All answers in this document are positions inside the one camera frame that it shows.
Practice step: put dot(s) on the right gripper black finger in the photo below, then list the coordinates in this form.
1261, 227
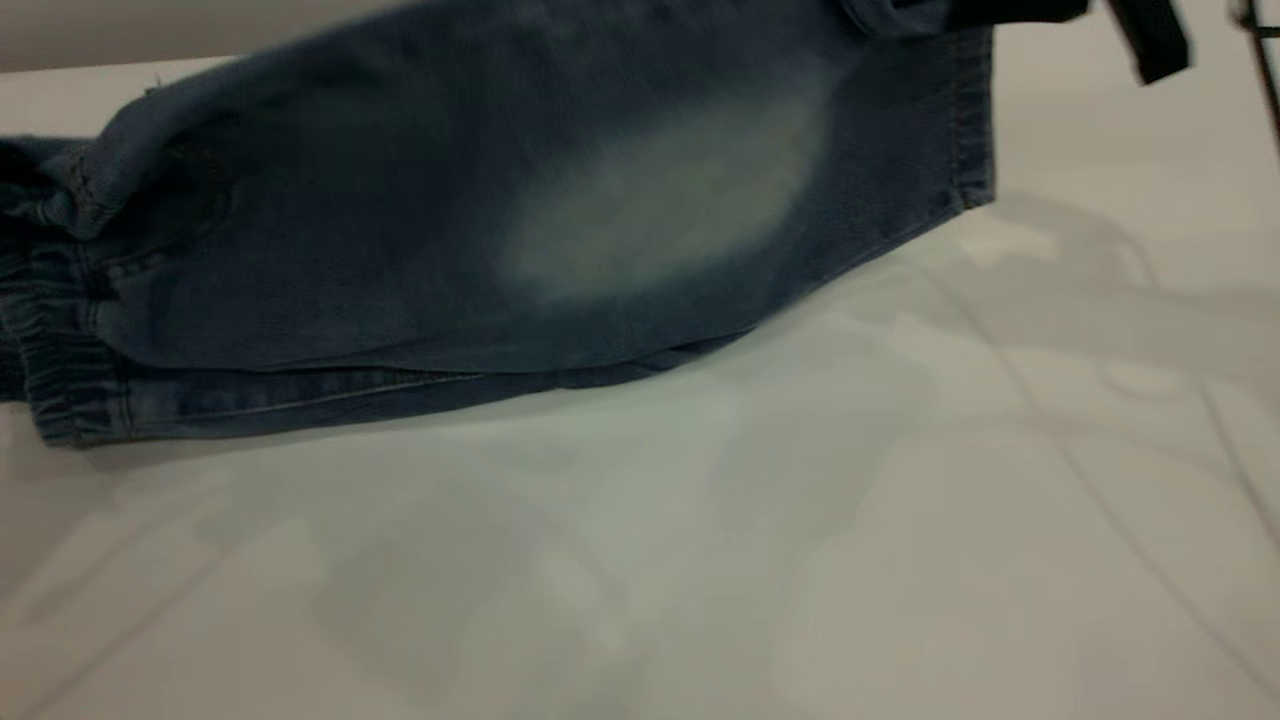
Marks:
1150, 40
1010, 10

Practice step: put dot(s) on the blue denim pants with print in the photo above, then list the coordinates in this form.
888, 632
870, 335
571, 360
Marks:
400, 200

